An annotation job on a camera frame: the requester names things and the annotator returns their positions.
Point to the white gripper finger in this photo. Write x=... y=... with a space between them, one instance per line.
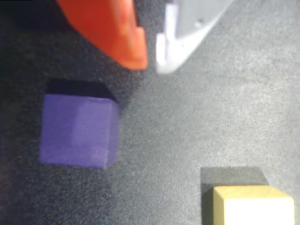
x=185 y=30

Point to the black fabric mat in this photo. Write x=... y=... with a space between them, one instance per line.
x=187 y=122

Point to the yellow wooden cube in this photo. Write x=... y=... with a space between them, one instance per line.
x=255 y=208

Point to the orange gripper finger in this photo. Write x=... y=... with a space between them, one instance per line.
x=107 y=30

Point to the purple wooden cube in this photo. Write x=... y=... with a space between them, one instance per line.
x=77 y=131

